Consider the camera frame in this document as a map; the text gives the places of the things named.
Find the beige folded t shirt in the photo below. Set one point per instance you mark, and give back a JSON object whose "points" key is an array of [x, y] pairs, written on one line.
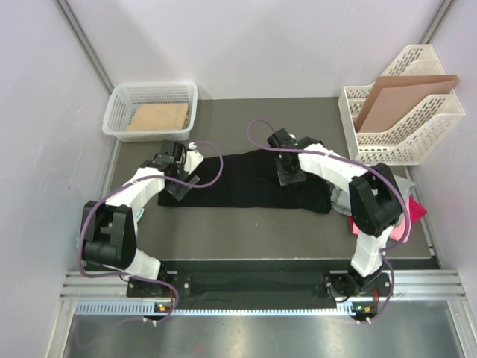
{"points": [[159, 117]]}

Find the red cloth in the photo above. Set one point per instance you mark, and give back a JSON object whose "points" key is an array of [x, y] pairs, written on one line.
{"points": [[416, 210]]}

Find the teal cat ear headphones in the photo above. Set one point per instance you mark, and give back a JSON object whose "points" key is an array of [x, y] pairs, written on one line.
{"points": [[137, 218]]}

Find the black t shirt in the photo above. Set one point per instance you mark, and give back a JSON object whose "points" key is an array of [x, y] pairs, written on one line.
{"points": [[250, 180]]}

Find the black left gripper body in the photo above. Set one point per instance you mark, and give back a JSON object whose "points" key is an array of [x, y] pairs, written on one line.
{"points": [[182, 174]]}

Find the grey t shirt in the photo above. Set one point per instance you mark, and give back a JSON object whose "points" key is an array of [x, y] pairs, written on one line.
{"points": [[340, 200]]}

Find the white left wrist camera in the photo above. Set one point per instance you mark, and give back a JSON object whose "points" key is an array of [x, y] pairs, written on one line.
{"points": [[193, 158]]}

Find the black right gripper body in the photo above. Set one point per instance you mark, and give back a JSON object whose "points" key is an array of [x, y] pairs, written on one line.
{"points": [[282, 167]]}

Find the white plastic file organizer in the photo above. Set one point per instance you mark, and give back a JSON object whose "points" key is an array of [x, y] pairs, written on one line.
{"points": [[413, 138]]}

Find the pink t shirt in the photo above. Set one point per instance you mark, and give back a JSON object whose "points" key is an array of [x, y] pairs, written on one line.
{"points": [[395, 235]]}

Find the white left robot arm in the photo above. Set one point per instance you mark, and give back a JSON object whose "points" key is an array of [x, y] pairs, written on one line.
{"points": [[109, 228]]}

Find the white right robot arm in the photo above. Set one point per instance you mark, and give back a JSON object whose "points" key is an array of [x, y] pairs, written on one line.
{"points": [[372, 193]]}

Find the white slotted cable duct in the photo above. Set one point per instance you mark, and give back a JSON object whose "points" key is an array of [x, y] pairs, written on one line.
{"points": [[150, 308]]}

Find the white perforated plastic basket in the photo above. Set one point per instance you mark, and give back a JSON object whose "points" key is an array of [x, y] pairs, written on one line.
{"points": [[126, 98]]}

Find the brown cardboard folder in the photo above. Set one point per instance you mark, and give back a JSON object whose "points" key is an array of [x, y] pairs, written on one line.
{"points": [[393, 97]]}

